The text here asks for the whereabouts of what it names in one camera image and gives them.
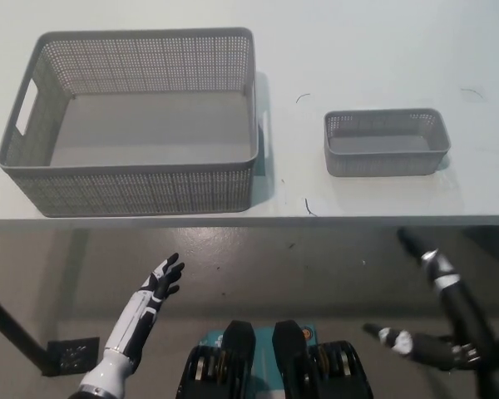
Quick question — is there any black and white right hand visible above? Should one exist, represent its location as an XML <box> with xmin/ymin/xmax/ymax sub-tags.
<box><xmin>363</xmin><ymin>227</ymin><xmax>491</xmax><ymax>370</ymax></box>

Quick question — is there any white and black left hand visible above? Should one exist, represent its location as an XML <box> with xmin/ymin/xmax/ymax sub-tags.
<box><xmin>102</xmin><ymin>252</ymin><xmax>185</xmax><ymax>369</ymax></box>

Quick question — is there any small grey perforated basket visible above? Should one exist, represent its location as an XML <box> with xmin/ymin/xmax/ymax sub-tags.
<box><xmin>323</xmin><ymin>107</ymin><xmax>452</xmax><ymax>178</ymax></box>

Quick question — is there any black and teal robot body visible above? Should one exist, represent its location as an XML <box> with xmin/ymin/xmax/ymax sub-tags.
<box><xmin>175</xmin><ymin>318</ymin><xmax>375</xmax><ymax>399</ymax></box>

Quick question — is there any large grey perforated basket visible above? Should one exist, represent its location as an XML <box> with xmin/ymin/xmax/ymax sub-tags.
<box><xmin>0</xmin><ymin>27</ymin><xmax>271</xmax><ymax>219</ymax></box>

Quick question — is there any black table leg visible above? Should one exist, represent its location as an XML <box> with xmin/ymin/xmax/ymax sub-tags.
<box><xmin>0</xmin><ymin>284</ymin><xmax>63</xmax><ymax>377</ymax></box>

